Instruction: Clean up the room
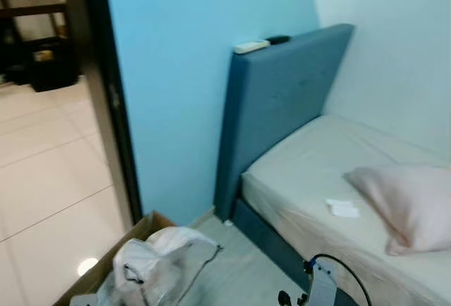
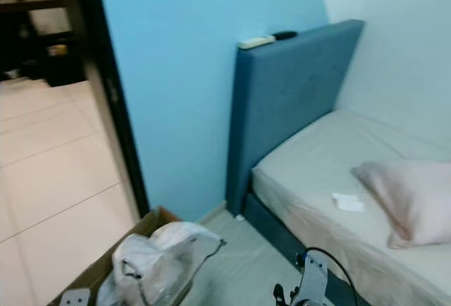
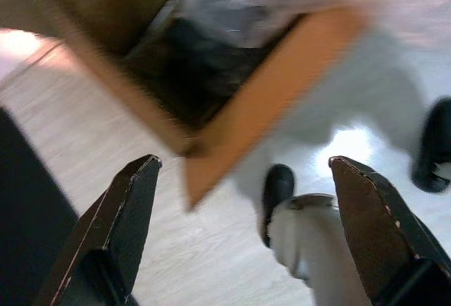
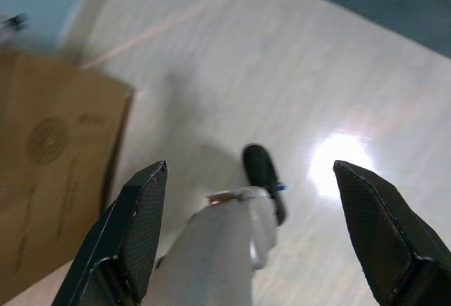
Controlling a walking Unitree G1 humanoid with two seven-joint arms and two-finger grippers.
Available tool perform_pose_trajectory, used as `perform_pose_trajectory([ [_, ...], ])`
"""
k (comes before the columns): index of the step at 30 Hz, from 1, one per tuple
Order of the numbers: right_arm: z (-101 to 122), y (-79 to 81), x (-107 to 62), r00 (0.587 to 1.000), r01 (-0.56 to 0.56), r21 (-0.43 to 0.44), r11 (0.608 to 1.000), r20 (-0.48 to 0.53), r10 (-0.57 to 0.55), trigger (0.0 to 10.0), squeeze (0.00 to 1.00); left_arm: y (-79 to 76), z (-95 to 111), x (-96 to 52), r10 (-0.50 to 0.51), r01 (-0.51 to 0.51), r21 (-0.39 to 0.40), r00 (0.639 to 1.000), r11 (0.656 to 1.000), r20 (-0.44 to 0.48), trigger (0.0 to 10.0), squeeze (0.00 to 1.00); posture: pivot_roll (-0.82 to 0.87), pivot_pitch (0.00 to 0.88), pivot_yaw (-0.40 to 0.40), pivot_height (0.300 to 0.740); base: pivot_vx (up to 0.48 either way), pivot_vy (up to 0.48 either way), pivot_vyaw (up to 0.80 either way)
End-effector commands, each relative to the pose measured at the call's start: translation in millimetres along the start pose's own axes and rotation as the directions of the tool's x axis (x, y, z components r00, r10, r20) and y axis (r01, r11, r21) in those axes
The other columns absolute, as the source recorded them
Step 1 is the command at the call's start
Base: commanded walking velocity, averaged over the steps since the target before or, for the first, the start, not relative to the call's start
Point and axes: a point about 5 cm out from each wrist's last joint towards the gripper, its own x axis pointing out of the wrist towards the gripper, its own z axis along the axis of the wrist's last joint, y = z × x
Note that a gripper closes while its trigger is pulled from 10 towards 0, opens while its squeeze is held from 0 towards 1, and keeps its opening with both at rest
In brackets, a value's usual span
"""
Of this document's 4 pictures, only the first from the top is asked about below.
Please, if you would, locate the clear plastic drawstring bag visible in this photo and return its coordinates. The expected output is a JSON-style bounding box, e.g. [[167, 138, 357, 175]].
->
[[97, 226, 223, 306]]

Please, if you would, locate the pink patterned pillow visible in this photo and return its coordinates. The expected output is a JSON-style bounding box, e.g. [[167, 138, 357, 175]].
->
[[343, 165, 451, 257]]

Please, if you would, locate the dark blue bed base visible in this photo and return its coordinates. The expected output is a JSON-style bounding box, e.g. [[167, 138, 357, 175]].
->
[[230, 197, 362, 306]]

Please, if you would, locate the white folded paper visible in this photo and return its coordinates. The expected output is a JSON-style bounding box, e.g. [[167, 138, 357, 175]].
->
[[324, 198, 361, 219]]

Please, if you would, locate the beige mattress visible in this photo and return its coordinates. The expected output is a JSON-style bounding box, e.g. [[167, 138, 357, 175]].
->
[[241, 114, 451, 306]]

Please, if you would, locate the brown cardboard box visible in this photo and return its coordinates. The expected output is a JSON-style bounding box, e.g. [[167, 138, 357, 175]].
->
[[52, 210, 178, 306]]

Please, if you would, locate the blue upholstered headboard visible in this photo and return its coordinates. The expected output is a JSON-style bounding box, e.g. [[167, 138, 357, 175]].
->
[[214, 23, 355, 222]]

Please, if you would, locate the white remote control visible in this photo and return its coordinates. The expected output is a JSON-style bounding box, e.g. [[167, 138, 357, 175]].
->
[[233, 39, 271, 55]]

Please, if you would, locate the black remote control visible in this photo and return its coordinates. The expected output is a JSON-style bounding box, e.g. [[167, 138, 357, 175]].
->
[[266, 35, 292, 46]]

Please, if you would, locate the small black cabinet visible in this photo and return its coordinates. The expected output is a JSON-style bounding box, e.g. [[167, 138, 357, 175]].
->
[[28, 38, 80, 94]]

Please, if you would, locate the dark wooden shelf unit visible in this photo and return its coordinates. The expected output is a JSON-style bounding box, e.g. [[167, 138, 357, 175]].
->
[[0, 0, 71, 85]]

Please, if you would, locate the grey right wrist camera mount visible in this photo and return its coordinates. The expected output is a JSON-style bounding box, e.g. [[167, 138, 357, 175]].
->
[[306, 258, 340, 306]]

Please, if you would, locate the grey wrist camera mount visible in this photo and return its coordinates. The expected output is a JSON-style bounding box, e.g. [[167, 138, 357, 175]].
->
[[306, 258, 340, 306], [68, 293, 100, 306]]

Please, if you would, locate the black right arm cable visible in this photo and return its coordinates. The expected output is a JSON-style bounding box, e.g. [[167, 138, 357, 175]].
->
[[303, 252, 373, 306]]

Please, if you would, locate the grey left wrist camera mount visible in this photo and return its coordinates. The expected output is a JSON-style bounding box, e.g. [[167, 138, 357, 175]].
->
[[68, 293, 100, 306]]

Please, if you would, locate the dark door frame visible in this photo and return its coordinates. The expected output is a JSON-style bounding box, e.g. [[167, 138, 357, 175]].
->
[[60, 0, 144, 229]]

